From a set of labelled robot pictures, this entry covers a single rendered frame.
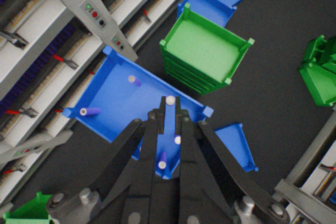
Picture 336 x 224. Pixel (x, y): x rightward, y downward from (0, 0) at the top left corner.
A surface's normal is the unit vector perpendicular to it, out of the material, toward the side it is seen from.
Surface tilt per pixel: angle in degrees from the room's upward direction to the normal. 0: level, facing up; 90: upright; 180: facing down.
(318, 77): 0
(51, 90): 17
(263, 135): 0
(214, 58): 0
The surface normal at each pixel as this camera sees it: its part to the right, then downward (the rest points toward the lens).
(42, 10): 0.19, 0.11
